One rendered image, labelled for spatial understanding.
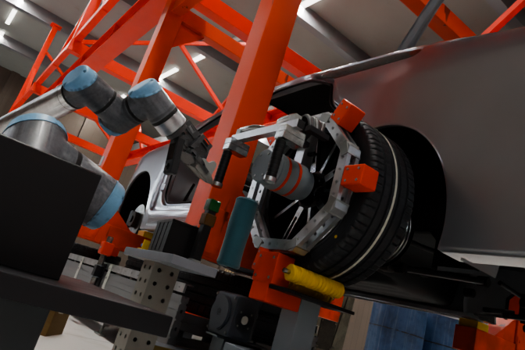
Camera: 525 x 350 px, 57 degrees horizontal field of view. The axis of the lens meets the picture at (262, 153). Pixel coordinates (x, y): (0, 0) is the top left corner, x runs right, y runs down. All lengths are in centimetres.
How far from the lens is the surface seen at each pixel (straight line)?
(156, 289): 175
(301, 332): 182
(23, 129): 128
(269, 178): 152
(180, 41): 458
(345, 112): 175
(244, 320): 206
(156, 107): 142
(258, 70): 241
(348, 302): 800
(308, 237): 165
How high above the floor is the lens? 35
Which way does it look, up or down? 18 degrees up
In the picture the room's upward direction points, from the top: 17 degrees clockwise
